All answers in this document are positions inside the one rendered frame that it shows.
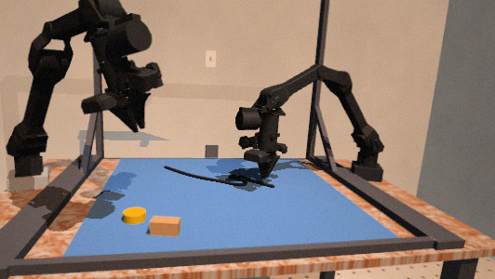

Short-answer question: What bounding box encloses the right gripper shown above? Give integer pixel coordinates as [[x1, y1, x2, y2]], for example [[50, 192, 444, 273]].
[[81, 57, 151, 133]]

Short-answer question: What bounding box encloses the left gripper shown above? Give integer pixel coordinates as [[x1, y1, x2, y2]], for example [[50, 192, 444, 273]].
[[244, 129, 288, 179]]

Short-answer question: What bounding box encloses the orange disc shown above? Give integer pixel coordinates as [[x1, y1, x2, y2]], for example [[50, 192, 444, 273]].
[[123, 207, 146, 224]]

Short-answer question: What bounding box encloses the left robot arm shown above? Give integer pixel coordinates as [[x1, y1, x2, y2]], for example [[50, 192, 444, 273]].
[[235, 64, 384, 168]]

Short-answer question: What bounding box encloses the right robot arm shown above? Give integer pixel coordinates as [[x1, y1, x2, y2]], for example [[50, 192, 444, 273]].
[[7, 0, 162, 178]]

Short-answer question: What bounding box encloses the dark brown rope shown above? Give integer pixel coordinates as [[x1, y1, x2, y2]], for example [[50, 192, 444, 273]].
[[165, 166, 274, 188]]

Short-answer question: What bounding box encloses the blue mat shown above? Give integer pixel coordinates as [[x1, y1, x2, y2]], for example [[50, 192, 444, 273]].
[[63, 158, 399, 257]]

